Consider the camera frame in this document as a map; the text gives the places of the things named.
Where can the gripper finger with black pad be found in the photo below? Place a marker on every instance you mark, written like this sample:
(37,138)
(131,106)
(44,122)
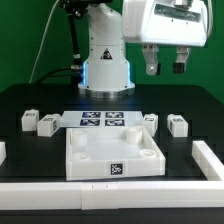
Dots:
(179,66)
(150,52)

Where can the white U-shaped fence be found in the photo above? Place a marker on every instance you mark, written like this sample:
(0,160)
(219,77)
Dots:
(117,195)

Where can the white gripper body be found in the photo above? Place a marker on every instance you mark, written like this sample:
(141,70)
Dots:
(164,22)

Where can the white square tabletop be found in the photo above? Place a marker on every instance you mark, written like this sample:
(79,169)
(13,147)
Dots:
(117,152)

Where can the white sheet with markers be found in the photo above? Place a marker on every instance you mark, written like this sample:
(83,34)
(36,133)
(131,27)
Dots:
(101,118)

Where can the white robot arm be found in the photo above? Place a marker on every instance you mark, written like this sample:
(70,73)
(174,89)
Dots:
(106,70)

